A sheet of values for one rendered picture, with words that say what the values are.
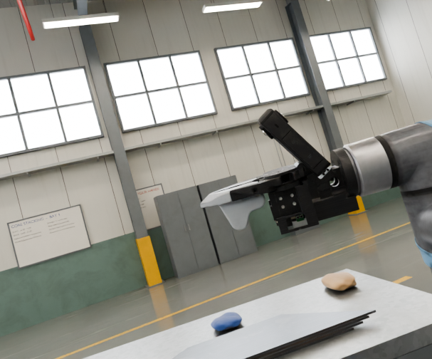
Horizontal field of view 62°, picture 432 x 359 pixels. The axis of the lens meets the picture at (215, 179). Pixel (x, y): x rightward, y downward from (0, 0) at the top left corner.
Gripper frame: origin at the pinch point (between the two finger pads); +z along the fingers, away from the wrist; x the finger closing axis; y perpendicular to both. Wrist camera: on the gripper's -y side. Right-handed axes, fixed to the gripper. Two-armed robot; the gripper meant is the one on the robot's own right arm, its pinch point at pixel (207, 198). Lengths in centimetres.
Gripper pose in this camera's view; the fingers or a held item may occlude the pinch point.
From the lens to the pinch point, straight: 52.1
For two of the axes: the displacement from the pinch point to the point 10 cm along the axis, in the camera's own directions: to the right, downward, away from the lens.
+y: 3.0, 9.5, 0.8
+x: 0.9, -1.1, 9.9
